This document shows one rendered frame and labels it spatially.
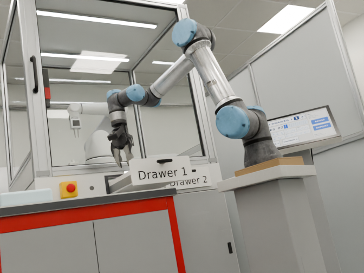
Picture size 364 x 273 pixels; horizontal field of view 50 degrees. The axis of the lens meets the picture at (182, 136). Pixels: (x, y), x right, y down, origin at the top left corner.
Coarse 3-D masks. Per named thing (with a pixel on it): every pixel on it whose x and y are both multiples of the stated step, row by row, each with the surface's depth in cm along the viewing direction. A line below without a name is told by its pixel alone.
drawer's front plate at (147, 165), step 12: (180, 156) 177; (132, 168) 164; (144, 168) 166; (156, 168) 169; (168, 168) 172; (180, 168) 175; (132, 180) 163; (144, 180) 165; (156, 180) 168; (168, 180) 170; (180, 180) 174
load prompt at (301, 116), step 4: (292, 116) 248; (296, 116) 247; (300, 116) 246; (304, 116) 244; (276, 120) 251; (280, 120) 250; (284, 120) 248; (288, 120) 247; (292, 120) 245; (296, 120) 244; (268, 124) 251; (272, 124) 249; (276, 124) 248; (280, 124) 247
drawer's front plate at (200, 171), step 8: (192, 168) 216; (200, 168) 219; (208, 168) 221; (200, 176) 217; (208, 176) 220; (176, 184) 209; (184, 184) 211; (192, 184) 213; (200, 184) 216; (208, 184) 218
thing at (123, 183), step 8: (120, 176) 180; (128, 176) 171; (112, 184) 189; (120, 184) 179; (128, 184) 171; (152, 184) 181; (160, 184) 187; (168, 184) 192; (112, 192) 189; (120, 192) 190
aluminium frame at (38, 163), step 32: (32, 0) 201; (128, 0) 231; (32, 32) 196; (0, 64) 275; (32, 64) 191; (32, 96) 187; (192, 96) 235; (32, 128) 182; (32, 160) 179; (192, 160) 220
